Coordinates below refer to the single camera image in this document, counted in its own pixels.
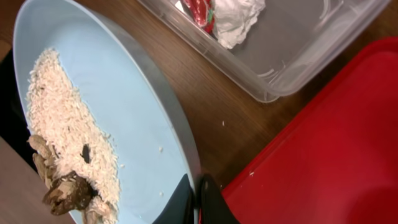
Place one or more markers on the black food waste tray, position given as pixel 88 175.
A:
pixel 13 124

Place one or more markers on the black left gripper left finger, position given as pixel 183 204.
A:
pixel 179 209

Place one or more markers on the clear plastic waste bin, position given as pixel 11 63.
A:
pixel 291 42

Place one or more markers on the white napkin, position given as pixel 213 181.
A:
pixel 234 18

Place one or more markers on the red strawberry snack wrapper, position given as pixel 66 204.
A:
pixel 202 12

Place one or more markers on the rice and food scraps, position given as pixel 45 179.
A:
pixel 73 156

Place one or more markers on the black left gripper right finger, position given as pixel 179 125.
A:
pixel 214 209

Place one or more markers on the light blue plate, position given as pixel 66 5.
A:
pixel 129 97

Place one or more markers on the red plastic tray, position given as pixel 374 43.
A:
pixel 336 161

